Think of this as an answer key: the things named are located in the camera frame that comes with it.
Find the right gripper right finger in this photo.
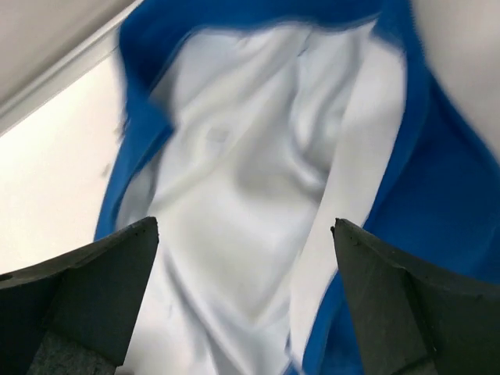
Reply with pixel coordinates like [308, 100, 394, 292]
[331, 219, 499, 375]

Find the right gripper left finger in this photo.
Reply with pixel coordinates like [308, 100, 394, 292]
[1, 217, 159, 374]

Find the blue jacket with white lining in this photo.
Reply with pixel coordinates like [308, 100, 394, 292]
[95, 1, 499, 374]

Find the aluminium table edge rail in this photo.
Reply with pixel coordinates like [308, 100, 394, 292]
[1, 1, 139, 132]

